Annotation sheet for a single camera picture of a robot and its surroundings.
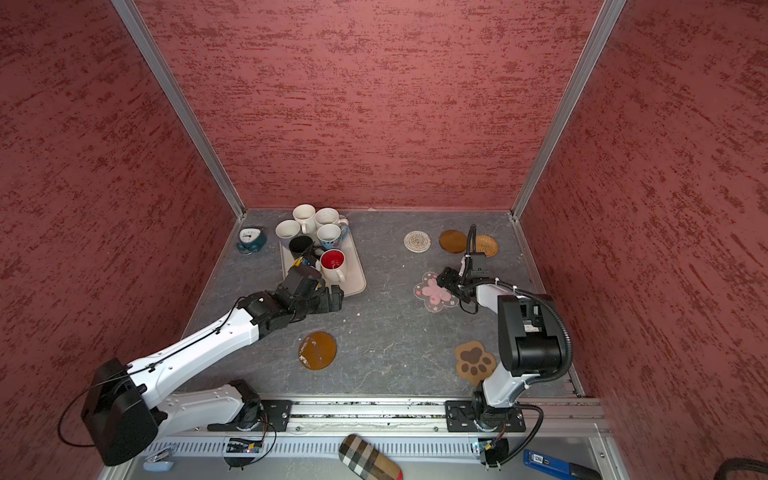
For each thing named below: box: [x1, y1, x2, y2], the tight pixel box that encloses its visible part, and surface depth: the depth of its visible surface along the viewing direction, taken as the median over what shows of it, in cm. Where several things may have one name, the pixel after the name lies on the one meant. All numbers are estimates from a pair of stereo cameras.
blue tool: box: [523, 449, 602, 480], surface depth 66 cm
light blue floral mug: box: [317, 224, 342, 249], surface depth 103 cm
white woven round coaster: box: [403, 230, 431, 253], surface depth 112 cm
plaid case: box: [338, 434, 403, 480], surface depth 67 cm
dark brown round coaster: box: [439, 230, 467, 254], surface depth 116 cm
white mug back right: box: [314, 207, 340, 229], surface depth 112 cm
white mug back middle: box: [292, 204, 316, 234], surface depth 109 cm
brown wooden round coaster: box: [298, 331, 337, 371], surface depth 86 cm
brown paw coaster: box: [454, 340, 497, 387], surface depth 85 cm
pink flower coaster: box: [413, 272, 459, 313], surface depth 99 cm
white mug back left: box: [275, 219, 301, 239], surface depth 108 cm
